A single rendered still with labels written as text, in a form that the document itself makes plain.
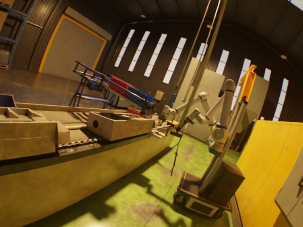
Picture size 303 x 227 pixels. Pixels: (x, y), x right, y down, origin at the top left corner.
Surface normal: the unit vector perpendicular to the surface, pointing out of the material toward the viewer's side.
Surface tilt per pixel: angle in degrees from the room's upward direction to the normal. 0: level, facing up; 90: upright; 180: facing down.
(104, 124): 90
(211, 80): 90
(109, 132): 90
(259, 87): 90
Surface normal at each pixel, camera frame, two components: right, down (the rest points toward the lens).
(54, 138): 0.89, 0.24
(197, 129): -0.39, -0.03
